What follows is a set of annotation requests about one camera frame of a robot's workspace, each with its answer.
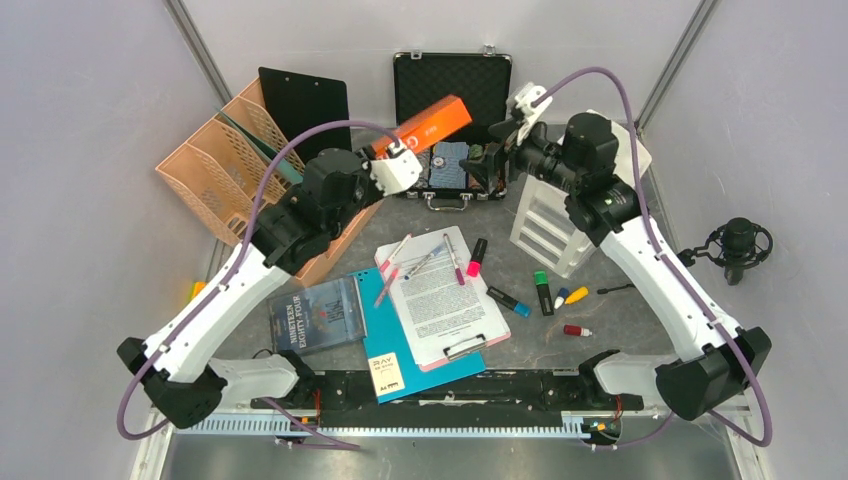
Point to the Nineteen Eighty-Four dark book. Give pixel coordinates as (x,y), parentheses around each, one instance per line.
(318,317)

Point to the white drawer organizer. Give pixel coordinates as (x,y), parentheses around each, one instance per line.
(542,228)

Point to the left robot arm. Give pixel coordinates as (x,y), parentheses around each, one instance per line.
(177,366)

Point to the blue plastic folder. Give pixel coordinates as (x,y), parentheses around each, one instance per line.
(393,371)

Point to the clear pink pen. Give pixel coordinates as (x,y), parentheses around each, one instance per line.
(387,286)

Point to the orange Good Morning book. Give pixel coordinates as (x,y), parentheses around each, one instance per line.
(434,124)

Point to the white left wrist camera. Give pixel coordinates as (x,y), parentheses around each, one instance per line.
(396,170)

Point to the teal folder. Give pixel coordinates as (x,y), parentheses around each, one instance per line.
(291,172)

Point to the yellow cap piece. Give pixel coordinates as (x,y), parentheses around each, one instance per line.
(576,295)

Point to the blue white cap piece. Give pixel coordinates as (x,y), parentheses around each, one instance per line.
(560,298)

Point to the black pink-capped highlighter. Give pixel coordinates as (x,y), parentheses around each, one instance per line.
(477,257)

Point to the black microphone on tripod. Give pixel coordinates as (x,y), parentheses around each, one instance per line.
(736,246)

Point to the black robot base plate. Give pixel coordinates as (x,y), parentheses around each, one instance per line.
(340,390)

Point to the aluminium slotted rail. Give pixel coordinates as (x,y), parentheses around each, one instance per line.
(275,424)

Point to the clear blue pen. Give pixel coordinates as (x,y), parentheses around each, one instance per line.
(424,261)

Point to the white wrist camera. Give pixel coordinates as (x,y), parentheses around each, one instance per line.
(396,170)
(525,106)

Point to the white pink-capped marker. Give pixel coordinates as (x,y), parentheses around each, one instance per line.
(390,258)

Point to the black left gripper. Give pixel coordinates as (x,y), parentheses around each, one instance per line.
(374,188)

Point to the small red-capped bottle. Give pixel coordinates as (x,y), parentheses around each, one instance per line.
(576,331)

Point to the black blue-capped highlighter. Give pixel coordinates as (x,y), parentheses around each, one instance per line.
(509,302)

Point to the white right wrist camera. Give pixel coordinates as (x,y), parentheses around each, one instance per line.
(525,106)

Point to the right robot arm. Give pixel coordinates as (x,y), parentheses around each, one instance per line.
(717,359)

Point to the black poker chip case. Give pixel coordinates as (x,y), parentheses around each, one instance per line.
(454,171)

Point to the pink clipboard with paper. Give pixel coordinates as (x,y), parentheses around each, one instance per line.
(442,321)

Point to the black clipboard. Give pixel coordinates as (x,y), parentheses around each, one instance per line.
(298,102)

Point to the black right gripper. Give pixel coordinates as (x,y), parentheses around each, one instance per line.
(488,169)

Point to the peach plastic file organizer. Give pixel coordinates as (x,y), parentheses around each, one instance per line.
(217,173)

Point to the black green-capped highlighter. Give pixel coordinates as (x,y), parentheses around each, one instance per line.
(543,292)

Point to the yellow triangular stand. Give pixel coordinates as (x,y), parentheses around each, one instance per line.
(196,289)

